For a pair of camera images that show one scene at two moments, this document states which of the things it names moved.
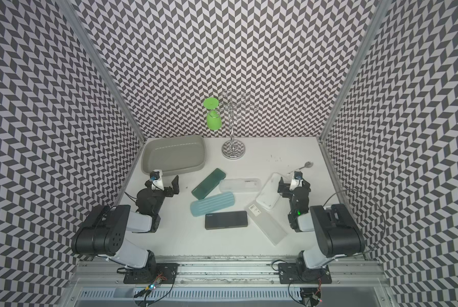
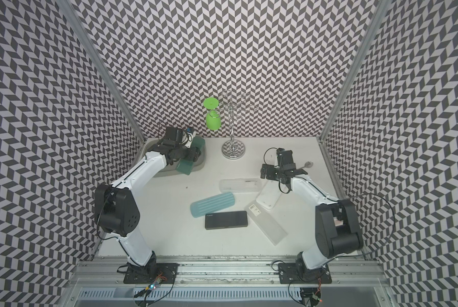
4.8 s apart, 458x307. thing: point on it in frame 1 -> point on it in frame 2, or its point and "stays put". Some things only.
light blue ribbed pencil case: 200,207 stays put
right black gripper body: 286,192 -> 278,171
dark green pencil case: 208,183 -> 185,165
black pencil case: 226,220 stays put
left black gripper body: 167,192 -> 180,148
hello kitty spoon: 307,164 stays put
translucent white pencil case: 241,185 stays put
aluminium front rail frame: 355,283 stays put
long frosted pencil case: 268,221 stays put
